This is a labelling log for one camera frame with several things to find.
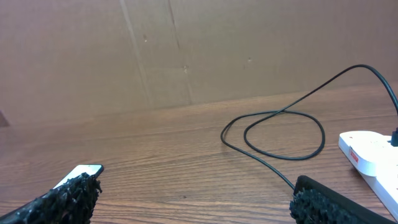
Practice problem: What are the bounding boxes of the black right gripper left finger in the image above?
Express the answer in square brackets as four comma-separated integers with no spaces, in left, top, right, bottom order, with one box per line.
[1,173,102,224]

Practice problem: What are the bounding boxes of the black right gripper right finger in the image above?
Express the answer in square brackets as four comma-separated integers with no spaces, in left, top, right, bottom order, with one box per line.
[289,175,395,224]

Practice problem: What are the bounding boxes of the blue Galaxy smartphone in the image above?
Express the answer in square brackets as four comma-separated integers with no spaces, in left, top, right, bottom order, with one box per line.
[53,164,104,189]

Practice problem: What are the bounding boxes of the white power strip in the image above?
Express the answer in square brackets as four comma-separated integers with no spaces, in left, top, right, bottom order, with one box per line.
[338,131,397,219]

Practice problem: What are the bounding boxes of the black USB charging cable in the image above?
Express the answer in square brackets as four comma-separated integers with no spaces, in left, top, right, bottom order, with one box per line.
[220,63,398,190]

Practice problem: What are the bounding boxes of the white USB charger adapter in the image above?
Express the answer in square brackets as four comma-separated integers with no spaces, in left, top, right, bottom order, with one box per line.
[391,128,398,147]

